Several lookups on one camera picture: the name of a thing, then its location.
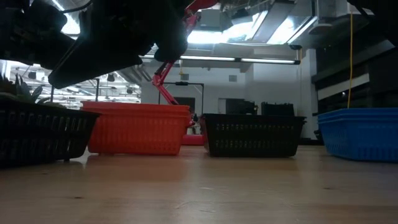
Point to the red desk lamp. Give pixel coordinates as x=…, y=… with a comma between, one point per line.
x=161, y=77

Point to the thin black stand frame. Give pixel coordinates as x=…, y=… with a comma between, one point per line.
x=203, y=96

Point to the black equipment case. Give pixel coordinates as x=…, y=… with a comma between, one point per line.
x=241, y=107
x=277, y=109

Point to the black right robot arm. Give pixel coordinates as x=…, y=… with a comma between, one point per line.
x=384, y=12

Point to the long fluorescent ceiling light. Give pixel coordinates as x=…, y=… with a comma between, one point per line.
x=239, y=59

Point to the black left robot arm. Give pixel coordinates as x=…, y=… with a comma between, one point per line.
x=25, y=37

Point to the blue plastic basket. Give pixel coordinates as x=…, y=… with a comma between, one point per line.
x=360, y=112
x=360, y=140

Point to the black plastic basket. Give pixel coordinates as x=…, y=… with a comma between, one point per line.
x=40, y=133
x=252, y=137

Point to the green leafy plant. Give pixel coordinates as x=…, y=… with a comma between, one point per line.
x=23, y=90

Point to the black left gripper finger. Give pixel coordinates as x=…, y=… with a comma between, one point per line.
x=93, y=62

